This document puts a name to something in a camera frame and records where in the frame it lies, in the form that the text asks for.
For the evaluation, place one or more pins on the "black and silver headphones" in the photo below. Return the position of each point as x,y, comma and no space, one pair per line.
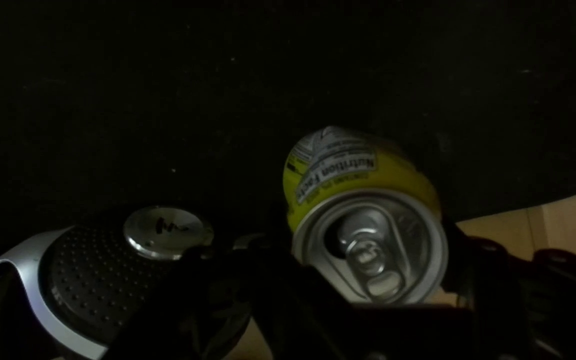
64,295

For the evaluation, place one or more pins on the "large black desk mat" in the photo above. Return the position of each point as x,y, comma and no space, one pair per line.
114,102

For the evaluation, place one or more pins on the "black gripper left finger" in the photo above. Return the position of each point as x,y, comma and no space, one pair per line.
207,302

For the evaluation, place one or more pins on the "yellow soda can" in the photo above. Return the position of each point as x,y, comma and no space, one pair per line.
364,216

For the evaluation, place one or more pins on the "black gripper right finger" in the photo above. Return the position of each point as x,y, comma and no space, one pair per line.
522,308

